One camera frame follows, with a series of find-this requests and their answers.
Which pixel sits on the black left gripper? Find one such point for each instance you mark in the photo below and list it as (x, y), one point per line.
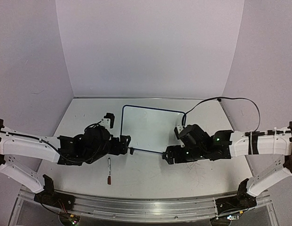
(123, 146)

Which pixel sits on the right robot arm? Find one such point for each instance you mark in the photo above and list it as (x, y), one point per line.
(274, 141)

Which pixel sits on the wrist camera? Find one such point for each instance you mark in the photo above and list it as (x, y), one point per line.
(108, 121)
(177, 130)

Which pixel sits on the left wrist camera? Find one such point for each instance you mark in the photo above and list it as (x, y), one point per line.
(108, 121)

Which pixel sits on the aluminium front rail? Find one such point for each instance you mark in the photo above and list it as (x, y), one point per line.
(204, 210)

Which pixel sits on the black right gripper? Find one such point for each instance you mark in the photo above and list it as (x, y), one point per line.
(170, 151)

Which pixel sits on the whiteboard marker pen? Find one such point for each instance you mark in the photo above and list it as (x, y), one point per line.
(109, 167)

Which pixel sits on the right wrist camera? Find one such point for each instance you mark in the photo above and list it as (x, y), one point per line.
(177, 130)

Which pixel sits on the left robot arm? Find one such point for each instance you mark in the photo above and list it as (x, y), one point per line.
(14, 143)

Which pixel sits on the blue framed whiteboard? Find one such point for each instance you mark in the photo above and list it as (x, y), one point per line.
(151, 129)

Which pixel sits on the red marker cap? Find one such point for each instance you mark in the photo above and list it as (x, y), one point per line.
(109, 180)

